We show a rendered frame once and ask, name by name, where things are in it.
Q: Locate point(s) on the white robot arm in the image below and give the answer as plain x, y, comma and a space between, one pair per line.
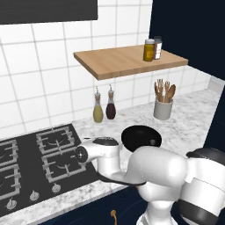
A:
164, 170

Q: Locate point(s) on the dark vinegar bottle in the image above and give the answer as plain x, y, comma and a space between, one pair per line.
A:
110, 110

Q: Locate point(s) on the yellow oil bottle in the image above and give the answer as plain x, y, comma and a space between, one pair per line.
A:
98, 112

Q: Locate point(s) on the white utensil pot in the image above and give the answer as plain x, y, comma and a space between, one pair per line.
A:
163, 110

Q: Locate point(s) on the wooden slotted spatula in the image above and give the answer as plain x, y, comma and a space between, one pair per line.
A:
160, 88

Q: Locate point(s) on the wooden fork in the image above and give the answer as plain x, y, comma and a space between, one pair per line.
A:
166, 88

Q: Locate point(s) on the wooden spoon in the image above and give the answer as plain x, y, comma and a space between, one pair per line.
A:
170, 92

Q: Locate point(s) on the yellow spice jar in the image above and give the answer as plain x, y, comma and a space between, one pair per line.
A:
148, 51

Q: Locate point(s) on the brown spice jar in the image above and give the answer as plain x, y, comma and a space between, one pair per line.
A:
158, 49

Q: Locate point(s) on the silver hob knob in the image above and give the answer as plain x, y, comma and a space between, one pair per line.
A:
34, 196
11, 204
56, 187

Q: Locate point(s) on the black gas hob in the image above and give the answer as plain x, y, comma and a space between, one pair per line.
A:
32, 164

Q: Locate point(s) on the dark navy cupboard door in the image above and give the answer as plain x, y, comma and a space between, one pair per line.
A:
96, 211

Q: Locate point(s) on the dark navy tall cabinet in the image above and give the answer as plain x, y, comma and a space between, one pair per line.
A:
190, 32

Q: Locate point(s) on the dark range hood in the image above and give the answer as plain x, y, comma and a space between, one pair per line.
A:
47, 10

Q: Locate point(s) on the wooden wall shelf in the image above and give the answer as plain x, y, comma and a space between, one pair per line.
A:
126, 61

